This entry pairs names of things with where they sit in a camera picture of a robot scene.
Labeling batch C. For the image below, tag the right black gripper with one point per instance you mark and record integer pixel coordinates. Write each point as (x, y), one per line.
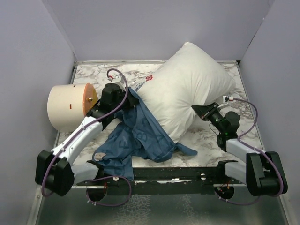
(205, 111)

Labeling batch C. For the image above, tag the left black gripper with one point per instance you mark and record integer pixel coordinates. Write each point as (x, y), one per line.
(132, 101)

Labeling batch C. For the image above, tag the blue lettered pillowcase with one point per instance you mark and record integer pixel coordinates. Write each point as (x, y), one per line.
(138, 134)

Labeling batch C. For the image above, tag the white pillow with red logo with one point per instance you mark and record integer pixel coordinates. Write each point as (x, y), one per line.
(190, 77)

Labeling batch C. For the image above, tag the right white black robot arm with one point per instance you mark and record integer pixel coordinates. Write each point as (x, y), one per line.
(261, 171)

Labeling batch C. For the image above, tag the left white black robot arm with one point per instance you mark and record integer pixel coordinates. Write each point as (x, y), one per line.
(55, 170)

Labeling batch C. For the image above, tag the cream cylinder with orange lid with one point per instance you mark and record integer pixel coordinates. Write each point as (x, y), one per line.
(67, 105)

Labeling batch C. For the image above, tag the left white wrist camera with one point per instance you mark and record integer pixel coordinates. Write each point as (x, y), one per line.
(118, 80)

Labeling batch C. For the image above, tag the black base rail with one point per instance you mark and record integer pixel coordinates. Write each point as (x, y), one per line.
(163, 181)

